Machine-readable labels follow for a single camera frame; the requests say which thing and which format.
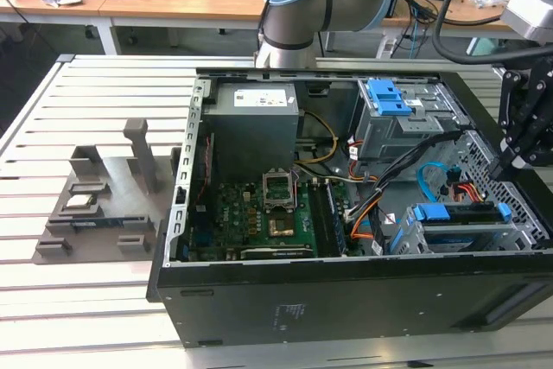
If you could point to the wooden desk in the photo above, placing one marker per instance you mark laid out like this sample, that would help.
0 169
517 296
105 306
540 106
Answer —
173 6

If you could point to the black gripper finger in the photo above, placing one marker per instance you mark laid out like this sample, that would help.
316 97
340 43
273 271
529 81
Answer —
510 105
525 150

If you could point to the hard disk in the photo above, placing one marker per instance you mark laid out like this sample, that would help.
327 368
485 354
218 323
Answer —
432 213

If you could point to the green motherboard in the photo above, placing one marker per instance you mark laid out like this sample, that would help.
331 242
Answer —
237 218

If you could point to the white power strip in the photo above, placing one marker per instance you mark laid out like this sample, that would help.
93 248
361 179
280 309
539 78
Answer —
388 47

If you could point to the black PC case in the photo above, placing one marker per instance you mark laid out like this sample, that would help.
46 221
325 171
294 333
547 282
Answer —
345 300

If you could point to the installed RAM stick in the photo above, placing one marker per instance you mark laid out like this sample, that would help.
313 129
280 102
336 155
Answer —
336 218

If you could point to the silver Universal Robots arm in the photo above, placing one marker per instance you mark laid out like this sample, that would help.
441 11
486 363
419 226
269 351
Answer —
337 1

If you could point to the pale green bin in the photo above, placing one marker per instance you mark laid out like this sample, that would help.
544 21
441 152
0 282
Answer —
486 46

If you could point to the silver CPU chip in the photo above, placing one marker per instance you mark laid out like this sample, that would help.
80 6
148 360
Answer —
78 201

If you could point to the CPU socket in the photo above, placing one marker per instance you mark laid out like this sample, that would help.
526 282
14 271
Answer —
281 227

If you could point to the grey parts rack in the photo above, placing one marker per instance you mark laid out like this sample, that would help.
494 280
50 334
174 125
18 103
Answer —
121 196

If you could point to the grey power supply unit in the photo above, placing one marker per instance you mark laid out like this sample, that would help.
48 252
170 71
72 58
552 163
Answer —
250 135

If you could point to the grey drive cage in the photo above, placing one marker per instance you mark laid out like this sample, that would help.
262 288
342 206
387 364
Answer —
389 135

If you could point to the loose RAM stick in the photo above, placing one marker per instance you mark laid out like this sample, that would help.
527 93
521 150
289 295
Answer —
97 223

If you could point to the blue drive latch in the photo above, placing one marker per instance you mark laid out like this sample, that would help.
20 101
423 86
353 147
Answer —
386 97

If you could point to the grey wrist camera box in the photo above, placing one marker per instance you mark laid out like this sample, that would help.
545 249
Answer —
529 19

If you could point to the grey disk bay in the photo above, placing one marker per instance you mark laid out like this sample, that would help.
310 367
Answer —
406 230

